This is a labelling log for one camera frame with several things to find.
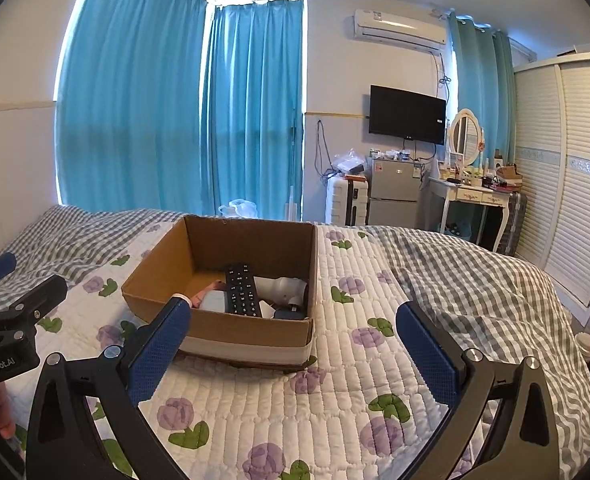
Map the white slatted wardrobe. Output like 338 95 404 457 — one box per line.
512 50 590 312

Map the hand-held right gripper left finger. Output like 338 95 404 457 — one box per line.
25 296 192 480

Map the white oval mirror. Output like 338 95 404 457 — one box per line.
448 108 484 166

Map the silver small fridge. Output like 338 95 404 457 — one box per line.
366 155 424 229

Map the wide blue curtain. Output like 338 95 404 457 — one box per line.
55 0 212 214

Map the white cylindrical bottle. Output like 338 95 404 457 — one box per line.
254 276 310 311

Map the grey checked bed sheet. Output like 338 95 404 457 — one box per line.
0 205 188 311

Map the white suitcase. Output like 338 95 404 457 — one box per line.
326 175 371 227

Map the white air conditioner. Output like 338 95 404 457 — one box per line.
352 8 448 52

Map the narrow blue curtain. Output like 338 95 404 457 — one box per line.
202 0 308 221

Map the white dressing table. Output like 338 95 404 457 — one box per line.
427 175 516 256

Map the pink patterned card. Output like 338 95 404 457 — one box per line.
191 282 228 308

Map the clear plastic bag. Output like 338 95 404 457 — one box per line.
332 147 369 177

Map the white plastic bag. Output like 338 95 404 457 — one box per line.
218 199 258 219

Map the grey suitcase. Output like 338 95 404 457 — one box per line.
500 191 528 257

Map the hanging wall cable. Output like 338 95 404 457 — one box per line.
315 119 336 179

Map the black remote control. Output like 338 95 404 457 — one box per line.
225 262 264 319

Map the black wall television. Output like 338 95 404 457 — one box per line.
368 85 448 146

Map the small open cardboard box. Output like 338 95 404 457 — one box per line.
495 162 524 187

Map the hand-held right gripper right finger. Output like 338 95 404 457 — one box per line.
395 301 560 480

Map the grey power charger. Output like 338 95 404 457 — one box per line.
201 291 231 314

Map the blue curtain beside wardrobe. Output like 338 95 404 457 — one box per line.
447 12 518 167

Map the brown cardboard box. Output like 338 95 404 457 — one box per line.
121 215 320 374

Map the grey checked duvet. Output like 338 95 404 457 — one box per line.
375 225 590 461

